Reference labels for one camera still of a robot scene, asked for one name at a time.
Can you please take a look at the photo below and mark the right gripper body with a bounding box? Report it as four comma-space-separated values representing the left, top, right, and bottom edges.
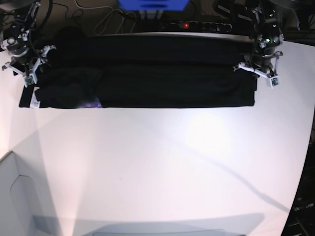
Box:
1, 44, 56, 79

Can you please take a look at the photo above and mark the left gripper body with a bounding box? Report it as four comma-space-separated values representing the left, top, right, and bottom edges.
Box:
233, 50, 283, 79

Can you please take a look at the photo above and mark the black T-shirt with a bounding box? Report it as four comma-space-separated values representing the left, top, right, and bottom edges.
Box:
19, 32, 257, 109

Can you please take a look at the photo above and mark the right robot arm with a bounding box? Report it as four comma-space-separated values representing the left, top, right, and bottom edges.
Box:
0, 0, 56, 87

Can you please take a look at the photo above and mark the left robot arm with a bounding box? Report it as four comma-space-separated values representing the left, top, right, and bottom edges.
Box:
233, 0, 284, 78

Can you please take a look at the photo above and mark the black power strip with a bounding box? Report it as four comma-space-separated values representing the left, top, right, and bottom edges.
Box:
171, 21, 232, 33

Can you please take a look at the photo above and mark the blue box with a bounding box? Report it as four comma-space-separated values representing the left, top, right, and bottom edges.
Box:
118, 0, 189, 11

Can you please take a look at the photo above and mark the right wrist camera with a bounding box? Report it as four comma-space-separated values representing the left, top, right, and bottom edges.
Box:
23, 75, 37, 88

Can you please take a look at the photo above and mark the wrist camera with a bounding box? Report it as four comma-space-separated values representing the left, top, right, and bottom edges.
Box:
268, 75, 280, 89
23, 75, 37, 88

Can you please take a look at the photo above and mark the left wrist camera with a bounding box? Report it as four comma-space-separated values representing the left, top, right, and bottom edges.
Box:
268, 75, 280, 89

